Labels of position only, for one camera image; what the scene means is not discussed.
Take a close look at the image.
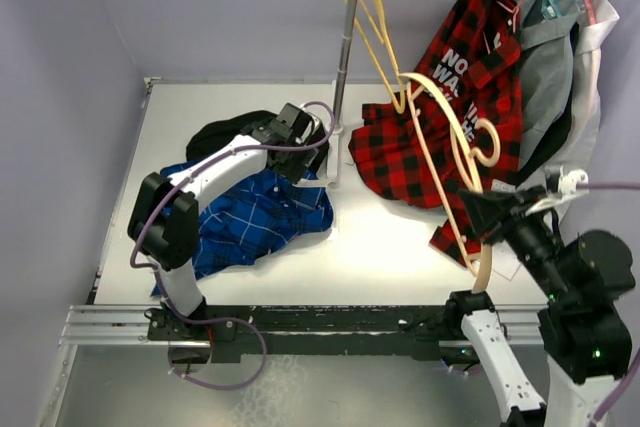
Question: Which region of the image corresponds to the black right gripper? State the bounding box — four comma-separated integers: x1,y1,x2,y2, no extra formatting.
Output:
459,179,574,297

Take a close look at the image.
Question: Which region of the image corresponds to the beige plastic hanger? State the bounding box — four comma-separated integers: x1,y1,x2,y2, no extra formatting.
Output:
400,72,501,294

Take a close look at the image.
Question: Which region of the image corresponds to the blue plaid shirt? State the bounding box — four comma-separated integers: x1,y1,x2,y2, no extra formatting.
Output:
192,169,334,280

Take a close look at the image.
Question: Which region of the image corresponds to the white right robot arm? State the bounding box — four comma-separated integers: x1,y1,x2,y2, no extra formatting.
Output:
444,184,639,426

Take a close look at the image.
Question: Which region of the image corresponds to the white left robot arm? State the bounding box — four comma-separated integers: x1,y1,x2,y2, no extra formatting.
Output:
127,100,336,339

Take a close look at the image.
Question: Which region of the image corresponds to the red black plaid shirt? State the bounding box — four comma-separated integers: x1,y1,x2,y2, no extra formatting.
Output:
348,0,523,262

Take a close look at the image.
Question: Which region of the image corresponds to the white shirt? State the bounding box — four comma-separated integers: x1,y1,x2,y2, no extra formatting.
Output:
487,0,621,228

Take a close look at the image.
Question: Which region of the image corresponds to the grey shirt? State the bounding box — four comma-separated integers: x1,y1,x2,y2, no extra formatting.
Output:
516,0,580,177

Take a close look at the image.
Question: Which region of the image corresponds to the black garment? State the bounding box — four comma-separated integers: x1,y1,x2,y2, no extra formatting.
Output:
186,103,329,176

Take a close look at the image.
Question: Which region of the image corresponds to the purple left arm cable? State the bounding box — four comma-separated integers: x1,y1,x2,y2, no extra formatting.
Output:
129,100,335,273

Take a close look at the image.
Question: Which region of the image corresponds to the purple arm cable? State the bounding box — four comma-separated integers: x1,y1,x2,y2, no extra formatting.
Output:
574,180,640,427
129,100,335,273

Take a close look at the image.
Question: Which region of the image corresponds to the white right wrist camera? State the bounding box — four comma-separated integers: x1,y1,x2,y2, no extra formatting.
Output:
526,164,589,219

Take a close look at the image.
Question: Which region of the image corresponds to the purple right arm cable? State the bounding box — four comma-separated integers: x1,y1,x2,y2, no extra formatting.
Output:
574,180,640,427

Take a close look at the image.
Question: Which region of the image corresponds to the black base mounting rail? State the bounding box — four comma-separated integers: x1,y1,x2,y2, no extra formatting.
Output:
144,305,469,363

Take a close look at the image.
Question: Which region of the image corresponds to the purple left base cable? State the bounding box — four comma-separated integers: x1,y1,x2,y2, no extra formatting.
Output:
166,314,271,391

